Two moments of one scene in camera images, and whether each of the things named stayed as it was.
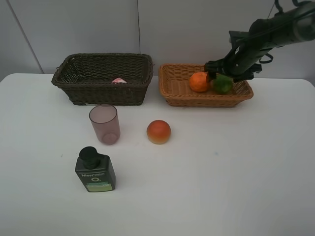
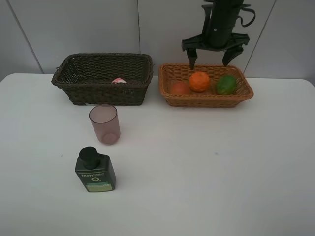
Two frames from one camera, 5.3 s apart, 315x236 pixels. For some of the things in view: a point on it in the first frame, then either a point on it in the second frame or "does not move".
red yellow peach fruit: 158,132 → 180,88
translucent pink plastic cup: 105,119 does not move
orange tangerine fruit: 198,81 does not move
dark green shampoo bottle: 95,170 does not move
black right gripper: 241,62 → 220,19
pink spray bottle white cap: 118,80 does not move
